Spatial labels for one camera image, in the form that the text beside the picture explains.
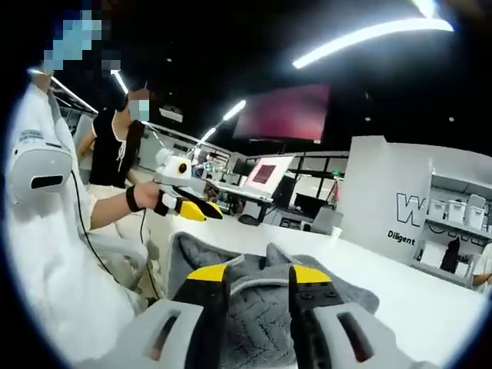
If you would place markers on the grey towel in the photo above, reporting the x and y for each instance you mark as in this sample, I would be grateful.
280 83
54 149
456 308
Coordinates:
250 307

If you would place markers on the open white laptop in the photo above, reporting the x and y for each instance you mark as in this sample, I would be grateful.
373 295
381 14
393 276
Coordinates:
269 173

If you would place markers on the person's left hand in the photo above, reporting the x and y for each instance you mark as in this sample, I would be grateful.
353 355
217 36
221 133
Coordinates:
148 198

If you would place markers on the black wrist band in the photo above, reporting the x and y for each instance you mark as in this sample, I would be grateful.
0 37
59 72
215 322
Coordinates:
132 200

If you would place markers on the ceiling light strip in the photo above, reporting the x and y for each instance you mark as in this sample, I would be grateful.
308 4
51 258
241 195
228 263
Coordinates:
365 36
69 90
121 81
234 109
207 135

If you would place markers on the black computer monitor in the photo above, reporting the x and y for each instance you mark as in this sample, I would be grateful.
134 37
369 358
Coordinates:
309 203

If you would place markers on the white cup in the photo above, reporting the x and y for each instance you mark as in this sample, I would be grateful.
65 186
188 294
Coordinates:
336 232

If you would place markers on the person in white clothes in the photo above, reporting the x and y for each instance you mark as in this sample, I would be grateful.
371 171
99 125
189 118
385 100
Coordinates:
57 269

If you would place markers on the white chest device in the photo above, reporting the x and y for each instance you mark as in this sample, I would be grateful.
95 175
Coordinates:
42 161

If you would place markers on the black bag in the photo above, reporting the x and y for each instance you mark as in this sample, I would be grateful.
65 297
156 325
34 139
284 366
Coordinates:
450 257

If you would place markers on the white lettered partition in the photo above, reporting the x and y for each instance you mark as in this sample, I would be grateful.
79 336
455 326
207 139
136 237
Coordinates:
369 192

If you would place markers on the white shelf rack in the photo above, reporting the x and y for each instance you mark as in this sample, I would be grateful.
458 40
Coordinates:
442 227

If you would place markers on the row of white storage boxes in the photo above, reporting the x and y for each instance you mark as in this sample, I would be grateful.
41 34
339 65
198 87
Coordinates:
457 211

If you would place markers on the large red wall screen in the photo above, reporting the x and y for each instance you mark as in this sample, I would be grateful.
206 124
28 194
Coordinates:
284 111

